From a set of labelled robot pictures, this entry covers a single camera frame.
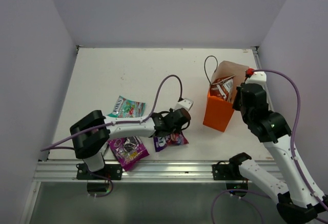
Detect teal Fox's candy bag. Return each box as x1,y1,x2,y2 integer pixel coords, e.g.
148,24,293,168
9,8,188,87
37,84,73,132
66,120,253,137
108,96,146,118

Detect magenta purple snack bag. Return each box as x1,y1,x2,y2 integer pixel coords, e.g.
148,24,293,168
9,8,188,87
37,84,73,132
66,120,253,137
108,137,149,171

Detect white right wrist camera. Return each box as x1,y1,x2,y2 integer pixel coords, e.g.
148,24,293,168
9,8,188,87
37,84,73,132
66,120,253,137
244,68,267,87

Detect front aluminium rail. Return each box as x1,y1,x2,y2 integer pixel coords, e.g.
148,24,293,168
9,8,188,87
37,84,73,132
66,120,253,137
33,160,216,183

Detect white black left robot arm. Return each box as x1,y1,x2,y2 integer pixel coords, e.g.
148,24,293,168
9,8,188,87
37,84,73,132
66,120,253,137
70,108,191,179

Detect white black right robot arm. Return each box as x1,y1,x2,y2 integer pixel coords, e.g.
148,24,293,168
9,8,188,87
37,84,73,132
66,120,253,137
228,83,327,223

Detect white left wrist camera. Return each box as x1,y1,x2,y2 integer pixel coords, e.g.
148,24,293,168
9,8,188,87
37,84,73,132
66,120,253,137
174,98,194,111

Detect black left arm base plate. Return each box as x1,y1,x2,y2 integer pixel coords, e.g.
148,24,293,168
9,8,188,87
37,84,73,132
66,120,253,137
76,163,122,180

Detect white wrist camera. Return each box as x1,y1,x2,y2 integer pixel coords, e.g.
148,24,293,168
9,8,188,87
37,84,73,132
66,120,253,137
244,68,267,87
174,98,194,111

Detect red brown snack bag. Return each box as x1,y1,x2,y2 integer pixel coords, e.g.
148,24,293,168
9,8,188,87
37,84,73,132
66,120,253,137
209,75,235,102

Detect purple Fox's candy bag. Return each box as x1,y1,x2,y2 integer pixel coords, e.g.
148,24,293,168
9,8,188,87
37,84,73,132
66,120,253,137
153,132,189,152

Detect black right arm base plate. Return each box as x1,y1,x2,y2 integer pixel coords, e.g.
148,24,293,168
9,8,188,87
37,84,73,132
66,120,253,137
212,161,244,181

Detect orange paper bag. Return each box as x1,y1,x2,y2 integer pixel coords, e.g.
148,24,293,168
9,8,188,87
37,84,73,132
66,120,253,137
203,60,249,132

